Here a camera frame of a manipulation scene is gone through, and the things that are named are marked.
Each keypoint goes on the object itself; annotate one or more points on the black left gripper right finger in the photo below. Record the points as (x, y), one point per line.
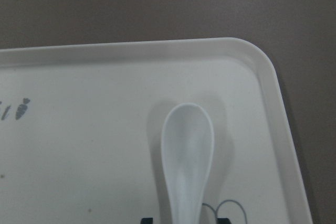
(223, 220)

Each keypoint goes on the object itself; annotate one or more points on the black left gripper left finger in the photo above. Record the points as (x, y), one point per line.
(148, 220)

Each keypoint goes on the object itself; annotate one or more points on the white ceramic spoon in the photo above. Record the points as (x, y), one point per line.
(187, 149)

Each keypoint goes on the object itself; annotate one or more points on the white rabbit tray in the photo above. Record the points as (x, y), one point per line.
(81, 132)

